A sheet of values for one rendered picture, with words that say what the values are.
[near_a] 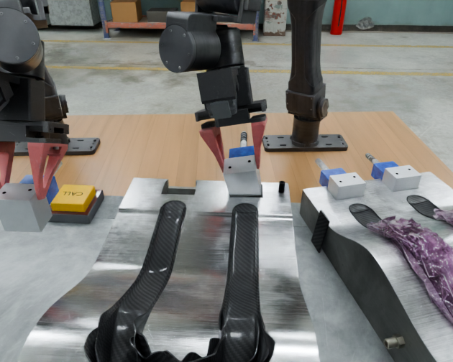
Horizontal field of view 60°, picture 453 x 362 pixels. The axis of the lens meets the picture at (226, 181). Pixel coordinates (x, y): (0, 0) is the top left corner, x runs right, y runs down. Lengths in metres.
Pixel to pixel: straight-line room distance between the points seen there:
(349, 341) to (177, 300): 0.24
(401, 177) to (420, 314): 0.29
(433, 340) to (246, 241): 0.24
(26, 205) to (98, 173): 0.36
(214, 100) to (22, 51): 0.21
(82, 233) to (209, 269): 0.29
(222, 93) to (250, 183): 0.17
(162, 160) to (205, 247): 0.41
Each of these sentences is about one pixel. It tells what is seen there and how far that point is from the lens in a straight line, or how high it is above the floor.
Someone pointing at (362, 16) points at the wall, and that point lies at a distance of 6.14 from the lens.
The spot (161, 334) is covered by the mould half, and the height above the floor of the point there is 0.93.
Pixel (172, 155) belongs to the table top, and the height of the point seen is 0.80.
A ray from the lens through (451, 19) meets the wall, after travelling 6.54.
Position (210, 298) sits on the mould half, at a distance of 0.44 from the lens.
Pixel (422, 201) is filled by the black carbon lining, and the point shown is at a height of 0.85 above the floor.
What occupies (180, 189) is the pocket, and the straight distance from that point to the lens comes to 0.66.
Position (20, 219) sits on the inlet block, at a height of 0.93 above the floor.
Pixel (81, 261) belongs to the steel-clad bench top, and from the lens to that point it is 0.67.
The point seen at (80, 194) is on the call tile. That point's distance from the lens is 0.76.
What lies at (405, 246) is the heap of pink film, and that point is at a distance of 0.55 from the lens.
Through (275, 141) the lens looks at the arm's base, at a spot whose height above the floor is 0.81.
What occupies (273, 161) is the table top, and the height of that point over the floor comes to 0.80.
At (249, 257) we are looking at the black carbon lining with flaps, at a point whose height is 0.88.
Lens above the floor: 1.24
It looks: 33 degrees down
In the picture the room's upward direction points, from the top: straight up
